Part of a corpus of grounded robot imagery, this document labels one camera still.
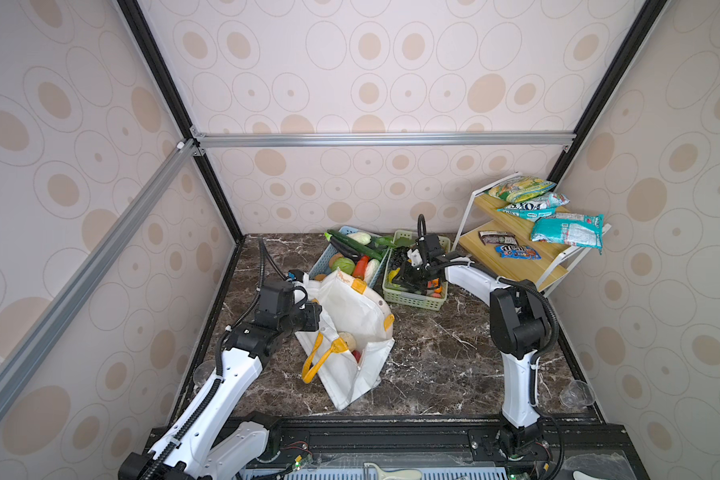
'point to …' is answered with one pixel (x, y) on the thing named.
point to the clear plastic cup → (577, 395)
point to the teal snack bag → (570, 228)
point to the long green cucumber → (359, 246)
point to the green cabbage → (344, 264)
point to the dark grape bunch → (398, 256)
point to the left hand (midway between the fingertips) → (327, 304)
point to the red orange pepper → (360, 269)
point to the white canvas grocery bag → (354, 337)
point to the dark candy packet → (497, 238)
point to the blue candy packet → (522, 252)
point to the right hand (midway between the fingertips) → (395, 279)
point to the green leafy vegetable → (397, 242)
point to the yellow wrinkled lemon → (392, 274)
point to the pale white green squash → (360, 237)
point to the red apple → (356, 355)
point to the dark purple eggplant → (343, 248)
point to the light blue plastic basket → (323, 263)
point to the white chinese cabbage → (373, 266)
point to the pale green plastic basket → (436, 291)
